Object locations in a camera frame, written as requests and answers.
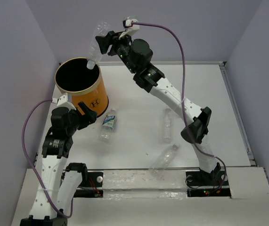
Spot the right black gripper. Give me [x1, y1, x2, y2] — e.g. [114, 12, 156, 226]
[95, 30, 137, 74]

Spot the clear bottle white cap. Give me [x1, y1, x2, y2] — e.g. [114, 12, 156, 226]
[87, 21, 109, 70]

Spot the clear bottle green white label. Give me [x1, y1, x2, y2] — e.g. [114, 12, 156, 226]
[98, 108, 117, 142]

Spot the clear bottle front grey cap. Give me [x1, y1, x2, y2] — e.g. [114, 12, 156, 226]
[149, 144, 180, 178]

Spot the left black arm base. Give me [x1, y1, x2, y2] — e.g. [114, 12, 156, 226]
[73, 172, 104, 198]

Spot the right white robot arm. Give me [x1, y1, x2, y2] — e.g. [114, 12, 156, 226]
[95, 31, 221, 186]

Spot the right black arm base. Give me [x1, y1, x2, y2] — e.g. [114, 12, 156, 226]
[185, 170, 231, 198]

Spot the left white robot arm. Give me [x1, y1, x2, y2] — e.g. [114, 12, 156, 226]
[20, 100, 97, 226]

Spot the orange cylindrical bin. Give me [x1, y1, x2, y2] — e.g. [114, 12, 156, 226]
[55, 57, 109, 117]

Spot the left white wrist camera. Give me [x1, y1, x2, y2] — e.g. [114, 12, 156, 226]
[51, 93, 76, 110]

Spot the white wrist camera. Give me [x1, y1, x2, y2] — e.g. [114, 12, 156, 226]
[51, 93, 76, 110]
[119, 19, 139, 39]

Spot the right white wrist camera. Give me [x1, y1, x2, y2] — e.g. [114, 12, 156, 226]
[119, 19, 139, 39]

